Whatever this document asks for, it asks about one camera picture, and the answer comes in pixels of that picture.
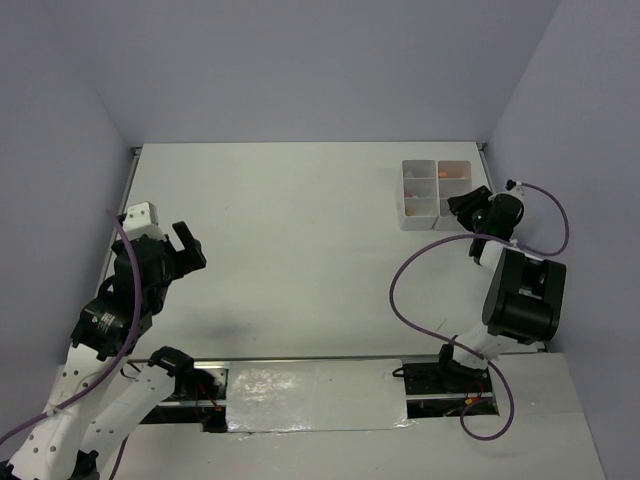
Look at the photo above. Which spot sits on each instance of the left white compartment container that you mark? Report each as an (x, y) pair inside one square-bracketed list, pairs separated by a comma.
[(418, 195)]

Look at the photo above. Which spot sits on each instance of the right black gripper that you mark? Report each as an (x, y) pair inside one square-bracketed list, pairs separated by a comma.
[(464, 205)]

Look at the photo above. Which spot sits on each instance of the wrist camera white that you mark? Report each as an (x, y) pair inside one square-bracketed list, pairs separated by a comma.
[(142, 220), (515, 189)]

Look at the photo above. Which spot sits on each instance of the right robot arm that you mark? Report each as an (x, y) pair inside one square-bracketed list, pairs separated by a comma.
[(524, 300)]

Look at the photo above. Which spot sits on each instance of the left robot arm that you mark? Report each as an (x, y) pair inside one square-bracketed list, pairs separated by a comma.
[(75, 435)]

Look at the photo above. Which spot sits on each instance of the white compartment container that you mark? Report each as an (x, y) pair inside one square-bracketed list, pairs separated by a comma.
[(418, 195), (447, 188)]

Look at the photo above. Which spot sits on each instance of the orange capped clear tube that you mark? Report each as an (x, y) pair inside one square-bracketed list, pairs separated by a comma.
[(457, 174)]

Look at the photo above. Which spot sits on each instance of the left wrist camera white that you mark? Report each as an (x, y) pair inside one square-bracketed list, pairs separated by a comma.
[(142, 220)]

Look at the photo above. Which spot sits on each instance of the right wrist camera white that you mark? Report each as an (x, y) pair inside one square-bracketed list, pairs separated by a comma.
[(515, 189)]

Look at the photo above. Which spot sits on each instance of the right white compartment container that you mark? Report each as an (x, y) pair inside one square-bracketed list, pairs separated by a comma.
[(447, 188)]

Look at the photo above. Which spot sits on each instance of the silver foil covered plate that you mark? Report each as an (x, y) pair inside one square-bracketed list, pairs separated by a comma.
[(315, 396)]

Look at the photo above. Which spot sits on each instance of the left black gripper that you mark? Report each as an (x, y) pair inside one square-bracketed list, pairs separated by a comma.
[(191, 257)]

